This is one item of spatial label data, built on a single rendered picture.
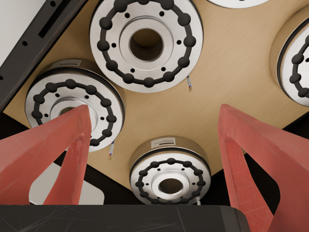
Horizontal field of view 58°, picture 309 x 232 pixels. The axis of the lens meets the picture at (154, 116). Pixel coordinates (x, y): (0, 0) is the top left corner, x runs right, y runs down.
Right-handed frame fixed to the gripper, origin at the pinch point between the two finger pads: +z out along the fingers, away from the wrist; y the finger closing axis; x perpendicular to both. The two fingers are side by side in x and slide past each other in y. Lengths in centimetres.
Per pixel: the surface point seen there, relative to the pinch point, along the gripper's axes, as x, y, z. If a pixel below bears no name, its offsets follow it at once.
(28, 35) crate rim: -1.5, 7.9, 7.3
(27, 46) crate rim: -0.8, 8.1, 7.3
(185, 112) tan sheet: 11.1, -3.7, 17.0
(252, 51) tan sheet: 3.7, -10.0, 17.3
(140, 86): 6.0, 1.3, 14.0
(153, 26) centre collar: 0.0, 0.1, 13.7
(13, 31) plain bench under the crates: 6.0, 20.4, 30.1
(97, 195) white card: 20.9, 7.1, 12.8
